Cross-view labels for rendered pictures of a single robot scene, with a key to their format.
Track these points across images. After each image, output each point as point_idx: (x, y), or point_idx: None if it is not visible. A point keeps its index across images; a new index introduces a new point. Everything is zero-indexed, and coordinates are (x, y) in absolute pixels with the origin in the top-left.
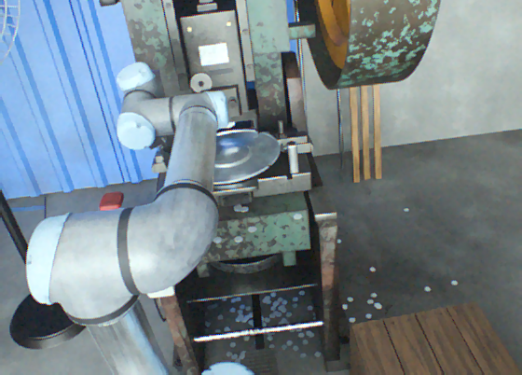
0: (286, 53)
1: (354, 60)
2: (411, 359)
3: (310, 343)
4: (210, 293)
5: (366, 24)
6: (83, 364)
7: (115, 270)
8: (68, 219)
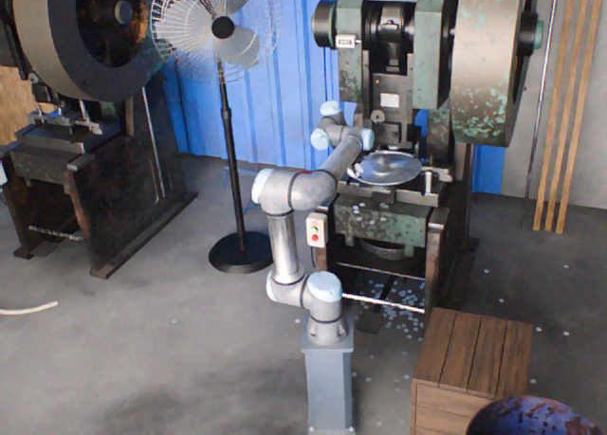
0: None
1: (457, 129)
2: (459, 337)
3: (419, 331)
4: (353, 262)
5: (461, 111)
6: (252, 291)
7: (285, 194)
8: (274, 171)
